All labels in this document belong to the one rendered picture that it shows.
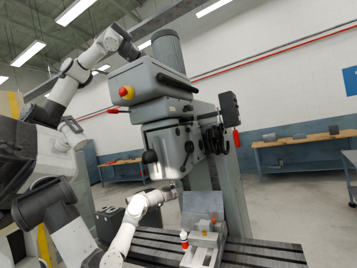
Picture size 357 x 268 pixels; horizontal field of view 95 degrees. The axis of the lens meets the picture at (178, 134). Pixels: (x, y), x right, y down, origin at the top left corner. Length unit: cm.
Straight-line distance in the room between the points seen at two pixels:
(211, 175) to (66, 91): 103
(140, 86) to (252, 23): 498
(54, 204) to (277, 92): 489
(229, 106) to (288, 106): 408
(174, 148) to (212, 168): 50
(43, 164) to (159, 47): 88
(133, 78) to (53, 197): 52
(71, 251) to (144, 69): 67
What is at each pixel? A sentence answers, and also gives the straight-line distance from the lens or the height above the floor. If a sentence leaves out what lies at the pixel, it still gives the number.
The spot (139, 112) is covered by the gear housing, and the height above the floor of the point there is 168.
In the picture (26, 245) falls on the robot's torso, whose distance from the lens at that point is 117.
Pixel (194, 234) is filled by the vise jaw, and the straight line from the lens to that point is 97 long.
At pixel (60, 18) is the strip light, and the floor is 430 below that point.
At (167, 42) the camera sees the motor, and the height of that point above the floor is 212.
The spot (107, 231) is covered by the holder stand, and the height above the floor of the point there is 99.
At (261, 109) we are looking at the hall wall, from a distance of 499.
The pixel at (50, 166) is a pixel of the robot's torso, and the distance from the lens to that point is 75.
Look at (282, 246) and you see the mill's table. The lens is 107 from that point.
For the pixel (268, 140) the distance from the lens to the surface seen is 450.
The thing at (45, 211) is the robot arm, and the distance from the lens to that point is 68.
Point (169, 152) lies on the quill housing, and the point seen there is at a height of 146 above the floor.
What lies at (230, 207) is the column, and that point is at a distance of 133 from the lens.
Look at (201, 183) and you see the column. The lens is 132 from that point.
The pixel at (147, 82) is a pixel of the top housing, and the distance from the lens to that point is 72.
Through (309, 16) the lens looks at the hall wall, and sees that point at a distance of 556.
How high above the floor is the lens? 155
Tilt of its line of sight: 1 degrees down
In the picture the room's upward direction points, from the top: 11 degrees counter-clockwise
